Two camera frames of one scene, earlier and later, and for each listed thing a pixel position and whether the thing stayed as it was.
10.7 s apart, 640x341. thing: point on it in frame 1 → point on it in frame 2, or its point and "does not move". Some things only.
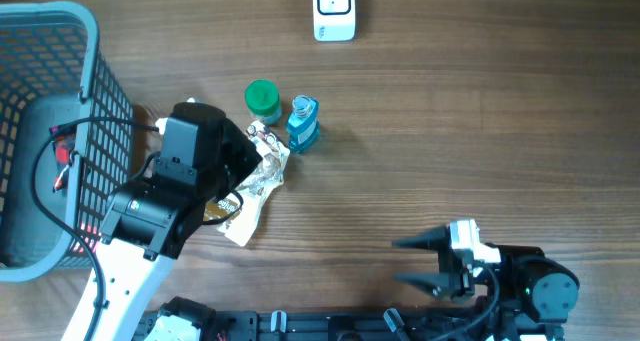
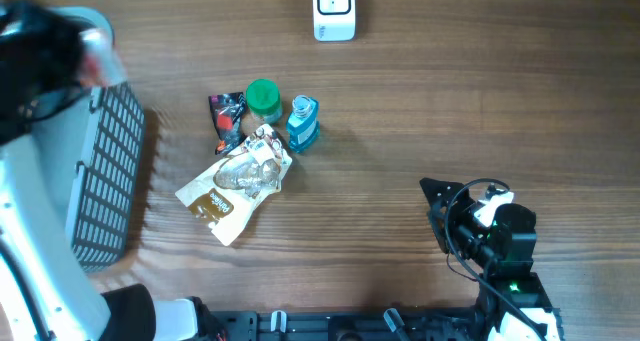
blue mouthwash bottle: x=303 y=126 does not move
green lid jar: x=264 y=101 does not move
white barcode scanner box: x=334 y=11 does not move
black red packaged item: x=63 y=137 → x=227 y=111
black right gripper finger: x=435 y=283 → x=443 y=196
